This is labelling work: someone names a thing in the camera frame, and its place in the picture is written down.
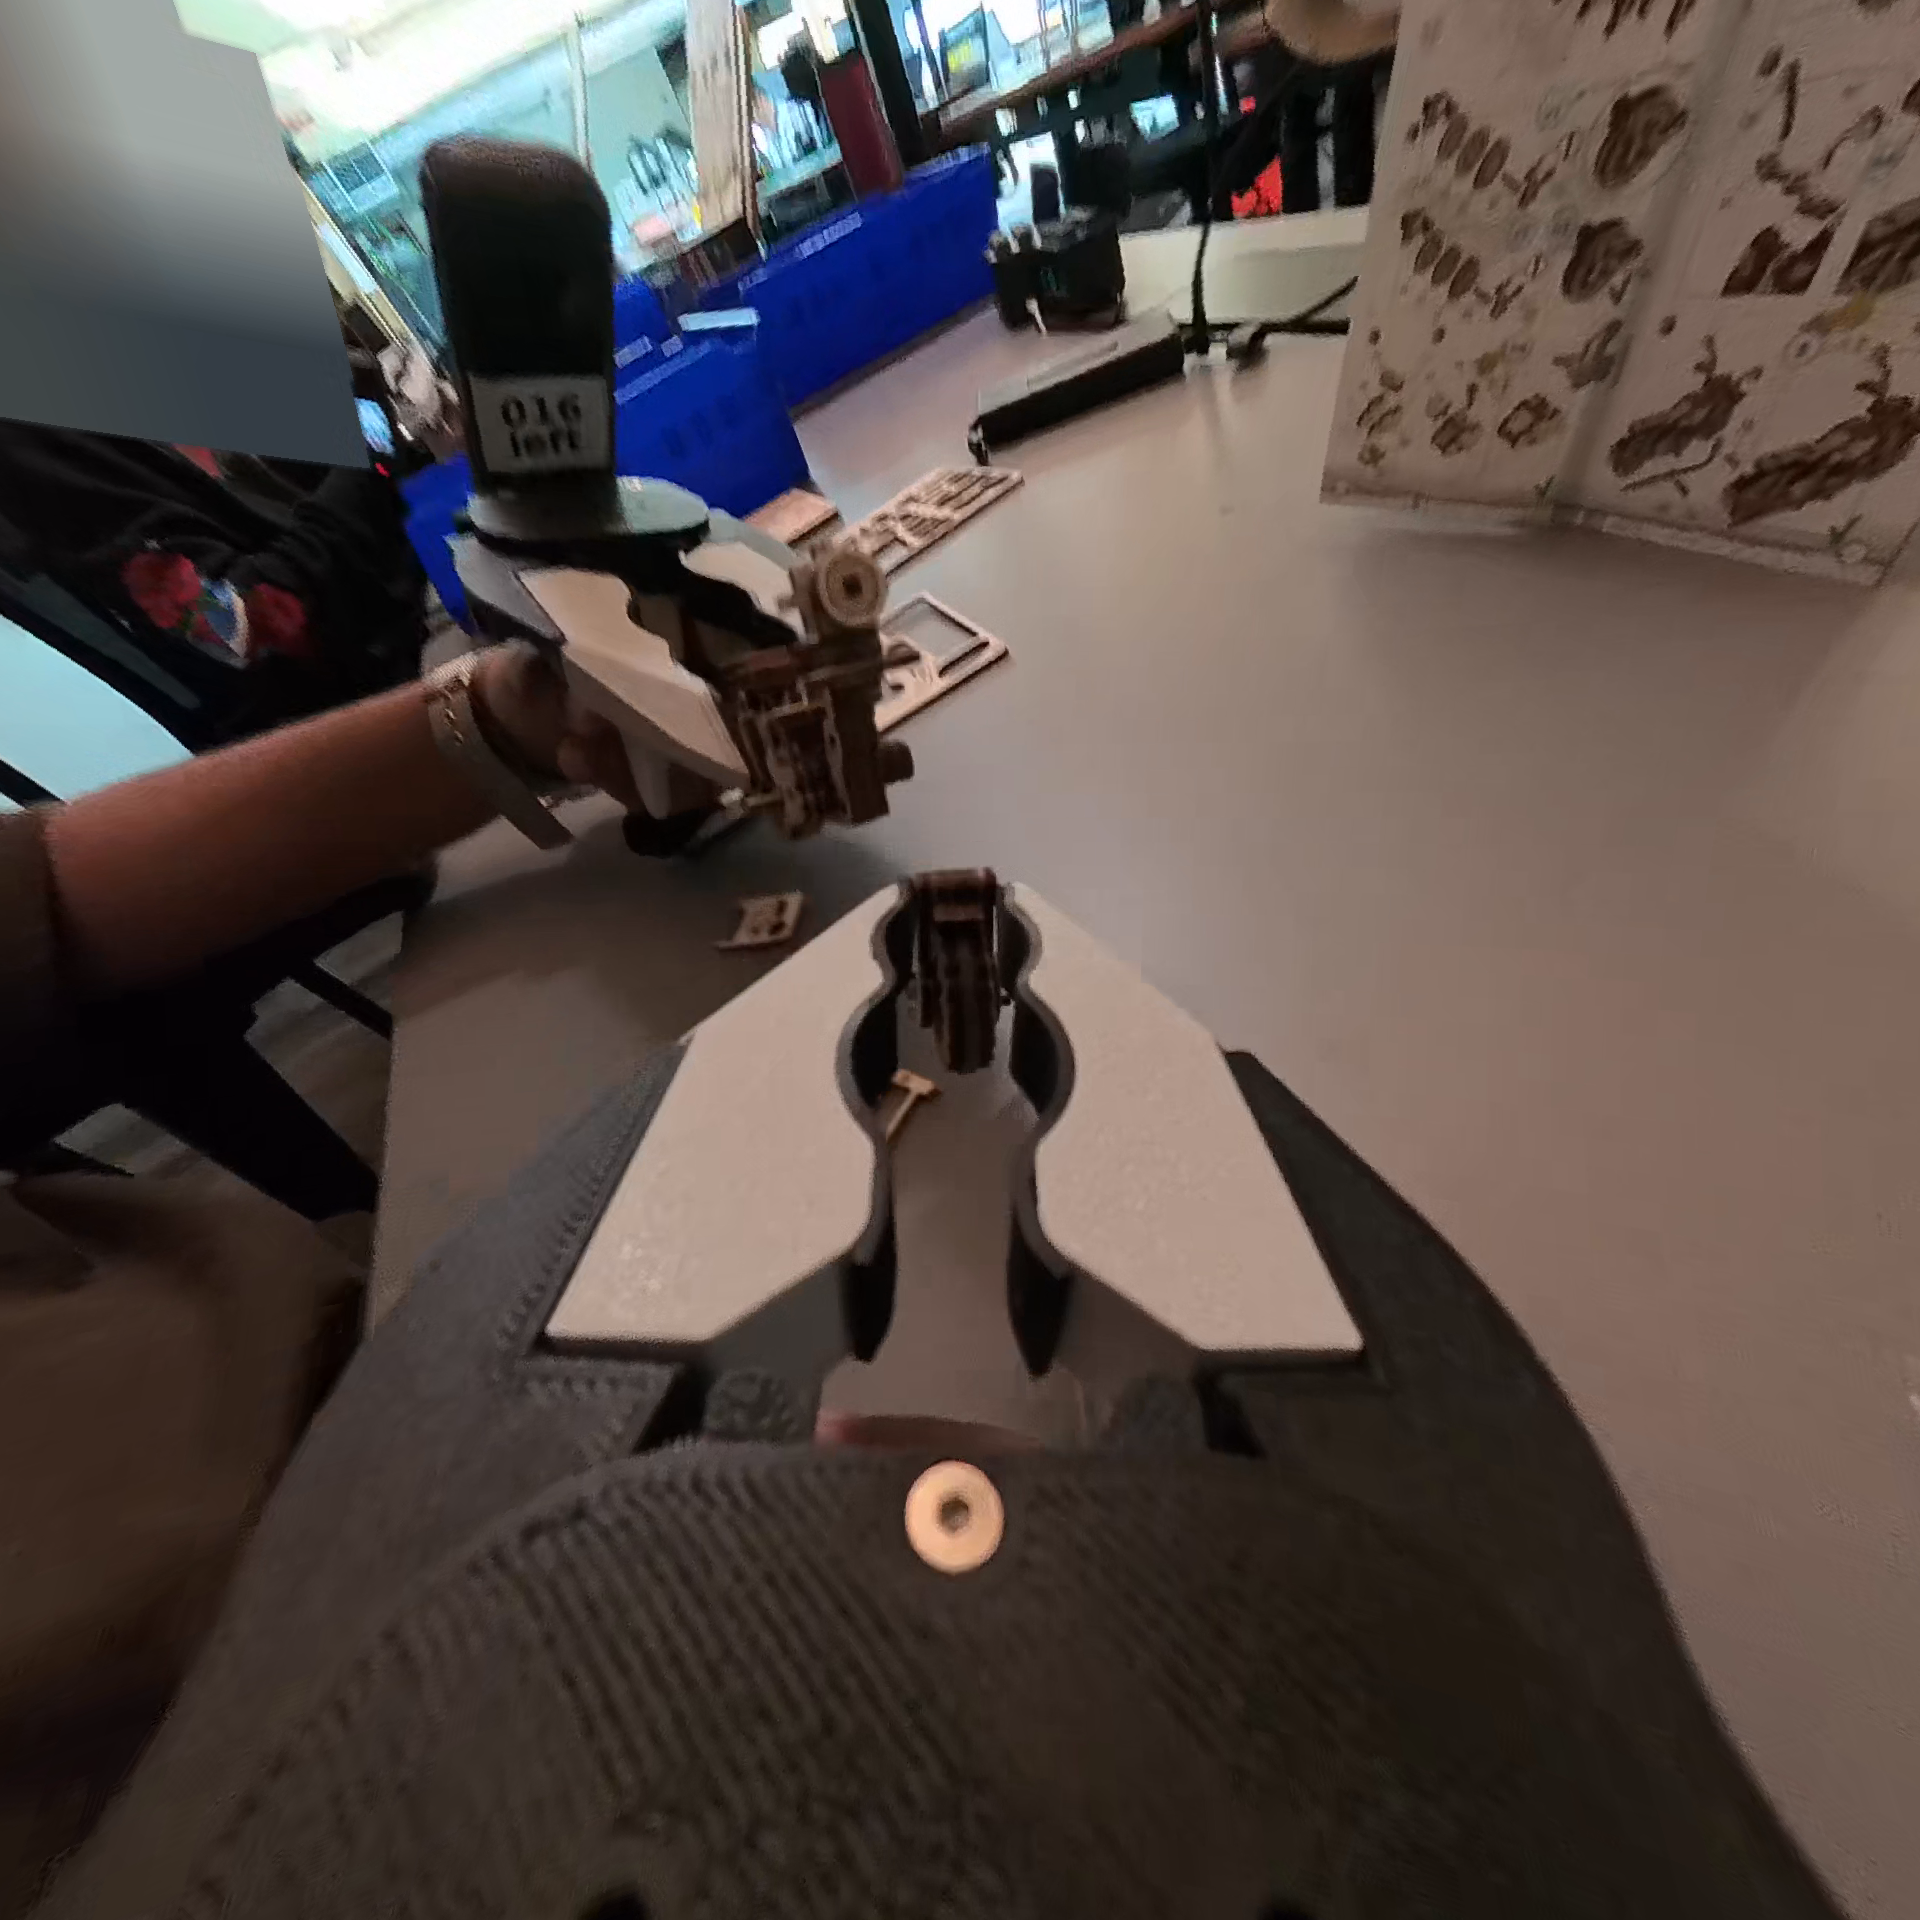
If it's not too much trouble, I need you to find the black chair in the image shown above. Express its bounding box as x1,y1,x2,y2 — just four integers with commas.
0,556,438,1220

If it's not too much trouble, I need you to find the illustrated instruction booklet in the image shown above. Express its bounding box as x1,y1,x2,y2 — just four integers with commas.
1320,0,1920,586

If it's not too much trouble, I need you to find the black flat box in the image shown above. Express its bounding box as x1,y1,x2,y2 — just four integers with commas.
974,312,1188,459

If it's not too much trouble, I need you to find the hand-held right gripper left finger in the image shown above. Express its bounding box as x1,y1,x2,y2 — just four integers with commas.
542,878,922,1370

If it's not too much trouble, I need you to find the blue storage bin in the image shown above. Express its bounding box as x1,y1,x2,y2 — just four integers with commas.
740,151,1004,410
610,276,817,487

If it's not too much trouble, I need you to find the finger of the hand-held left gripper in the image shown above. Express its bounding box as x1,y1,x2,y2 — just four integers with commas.
512,569,750,824
678,513,817,616

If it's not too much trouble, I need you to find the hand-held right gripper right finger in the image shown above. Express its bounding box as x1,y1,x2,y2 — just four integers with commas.
997,878,1371,1377

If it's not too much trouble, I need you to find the black desk organizer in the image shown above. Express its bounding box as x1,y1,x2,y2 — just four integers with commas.
985,209,1130,328

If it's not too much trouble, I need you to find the person's left hand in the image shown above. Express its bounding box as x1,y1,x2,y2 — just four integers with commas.
476,642,665,824

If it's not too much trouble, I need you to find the black cable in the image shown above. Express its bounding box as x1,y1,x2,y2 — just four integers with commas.
1183,0,1357,365

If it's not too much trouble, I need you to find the wooden model wheel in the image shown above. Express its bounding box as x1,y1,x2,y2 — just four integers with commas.
909,867,1004,1077

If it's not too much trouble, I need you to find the grey desk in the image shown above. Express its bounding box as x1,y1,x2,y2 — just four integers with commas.
367,224,1920,1920

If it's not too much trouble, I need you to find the person's brown clothing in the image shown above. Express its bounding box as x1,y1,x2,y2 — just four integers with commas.
0,808,386,1920

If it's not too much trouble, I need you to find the wooden punch-out sheet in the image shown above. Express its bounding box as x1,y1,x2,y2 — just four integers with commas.
833,459,1029,583
875,586,1011,739

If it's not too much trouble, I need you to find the wooden motorcycle model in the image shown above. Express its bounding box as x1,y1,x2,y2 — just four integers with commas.
720,539,922,836

